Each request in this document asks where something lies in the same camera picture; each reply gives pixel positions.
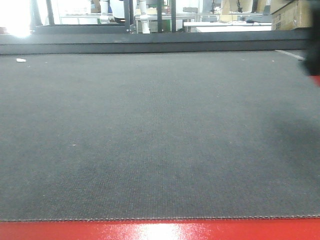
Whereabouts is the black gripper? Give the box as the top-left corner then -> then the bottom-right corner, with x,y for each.
301,0 -> 320,77

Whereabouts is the cardboard box right background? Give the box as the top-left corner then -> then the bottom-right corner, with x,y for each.
270,0 -> 312,31

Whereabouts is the white table background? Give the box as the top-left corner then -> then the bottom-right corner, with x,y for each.
183,21 -> 272,33

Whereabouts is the dark grey carpet mat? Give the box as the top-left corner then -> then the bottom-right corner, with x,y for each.
0,50 -> 320,221

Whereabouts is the white paper scrap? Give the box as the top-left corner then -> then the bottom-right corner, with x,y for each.
16,58 -> 26,63

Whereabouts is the black metal frame stand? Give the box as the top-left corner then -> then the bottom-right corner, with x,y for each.
28,0 -> 137,35

